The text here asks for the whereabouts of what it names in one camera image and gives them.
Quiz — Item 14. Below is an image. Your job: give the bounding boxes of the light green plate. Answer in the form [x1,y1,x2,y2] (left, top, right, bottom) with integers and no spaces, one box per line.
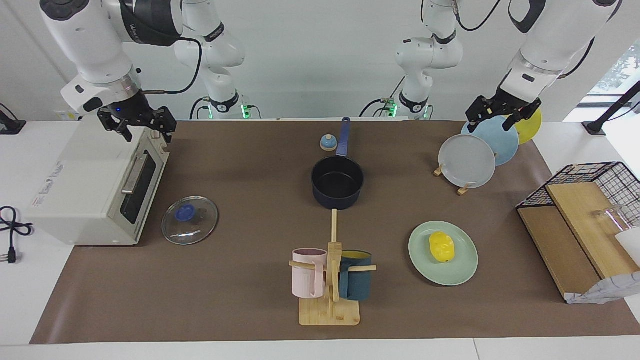
[408,221,479,287]

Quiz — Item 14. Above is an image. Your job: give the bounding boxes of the clear glass cup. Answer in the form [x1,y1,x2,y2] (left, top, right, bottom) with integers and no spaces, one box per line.
[592,204,632,236]

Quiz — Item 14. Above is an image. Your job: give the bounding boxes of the white toaster oven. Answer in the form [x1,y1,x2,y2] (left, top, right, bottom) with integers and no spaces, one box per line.
[27,117,171,247]

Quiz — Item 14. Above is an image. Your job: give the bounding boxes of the glass lid with blue knob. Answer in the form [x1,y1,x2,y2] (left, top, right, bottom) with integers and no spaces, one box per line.
[161,196,219,246]

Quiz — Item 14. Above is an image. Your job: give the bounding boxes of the wooden plate rack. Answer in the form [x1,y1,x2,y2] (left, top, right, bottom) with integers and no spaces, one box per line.
[433,164,472,196]

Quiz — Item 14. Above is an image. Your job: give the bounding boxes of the dark blue pot with handle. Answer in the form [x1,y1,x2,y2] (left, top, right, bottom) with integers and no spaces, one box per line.
[311,117,365,210]

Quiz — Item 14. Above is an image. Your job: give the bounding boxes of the black camera stand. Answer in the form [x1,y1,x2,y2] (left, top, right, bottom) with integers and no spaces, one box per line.
[582,80,640,136]

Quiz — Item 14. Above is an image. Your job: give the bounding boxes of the black clamp mount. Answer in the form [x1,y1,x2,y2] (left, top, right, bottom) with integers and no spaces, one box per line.
[0,102,27,136]

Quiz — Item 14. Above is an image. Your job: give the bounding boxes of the white patterned plastic bag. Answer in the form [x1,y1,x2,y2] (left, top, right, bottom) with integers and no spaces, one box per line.
[565,272,640,305]

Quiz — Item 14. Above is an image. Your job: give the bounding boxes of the wooden mug tree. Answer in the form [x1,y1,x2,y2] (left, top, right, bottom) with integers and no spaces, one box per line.
[288,209,377,327]

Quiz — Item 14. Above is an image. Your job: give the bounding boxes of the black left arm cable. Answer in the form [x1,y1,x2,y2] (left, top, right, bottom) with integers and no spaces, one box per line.
[450,0,597,80]

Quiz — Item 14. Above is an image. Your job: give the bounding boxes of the black wire basket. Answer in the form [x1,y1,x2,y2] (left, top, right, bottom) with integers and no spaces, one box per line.
[516,161,640,228]

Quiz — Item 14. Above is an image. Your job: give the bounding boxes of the yellow plate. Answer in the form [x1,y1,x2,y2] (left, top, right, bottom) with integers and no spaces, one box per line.
[505,107,543,146]

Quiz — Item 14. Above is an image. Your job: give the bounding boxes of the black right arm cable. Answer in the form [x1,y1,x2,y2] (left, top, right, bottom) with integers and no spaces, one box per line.
[140,37,203,96]

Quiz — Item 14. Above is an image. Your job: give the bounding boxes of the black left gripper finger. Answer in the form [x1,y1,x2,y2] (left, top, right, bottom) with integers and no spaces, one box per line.
[502,99,542,132]
[465,96,493,133]

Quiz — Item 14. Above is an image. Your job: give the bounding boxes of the light blue plate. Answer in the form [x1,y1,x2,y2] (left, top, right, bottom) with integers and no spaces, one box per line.
[460,116,520,167]

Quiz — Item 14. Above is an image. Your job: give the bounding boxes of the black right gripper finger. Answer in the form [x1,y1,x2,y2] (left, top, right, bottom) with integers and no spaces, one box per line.
[152,106,177,145]
[98,109,133,143]

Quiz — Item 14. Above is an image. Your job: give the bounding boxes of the pink mug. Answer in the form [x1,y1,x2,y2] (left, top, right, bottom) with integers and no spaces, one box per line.
[292,248,328,299]

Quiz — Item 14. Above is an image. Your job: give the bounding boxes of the grey plate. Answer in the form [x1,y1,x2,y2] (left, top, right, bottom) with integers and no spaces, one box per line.
[438,134,497,189]

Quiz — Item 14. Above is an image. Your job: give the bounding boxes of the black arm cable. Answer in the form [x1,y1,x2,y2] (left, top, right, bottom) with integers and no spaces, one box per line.
[140,37,203,96]
[450,0,597,80]

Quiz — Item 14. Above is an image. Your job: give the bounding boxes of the black power cable with plug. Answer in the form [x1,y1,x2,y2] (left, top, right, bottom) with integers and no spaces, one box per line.
[0,206,35,265]

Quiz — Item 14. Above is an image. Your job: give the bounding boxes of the wooden shelf boards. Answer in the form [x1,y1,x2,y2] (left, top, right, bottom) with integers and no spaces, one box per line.
[517,182,640,301]

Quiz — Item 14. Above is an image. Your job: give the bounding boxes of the dark teal mug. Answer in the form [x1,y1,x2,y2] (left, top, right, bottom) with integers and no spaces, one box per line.
[338,250,373,301]

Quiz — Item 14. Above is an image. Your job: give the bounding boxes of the yellow lemon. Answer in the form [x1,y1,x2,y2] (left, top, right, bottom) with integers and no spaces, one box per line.
[429,231,456,263]

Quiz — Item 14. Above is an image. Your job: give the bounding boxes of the brown table mat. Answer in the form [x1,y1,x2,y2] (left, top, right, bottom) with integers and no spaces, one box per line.
[30,120,640,345]

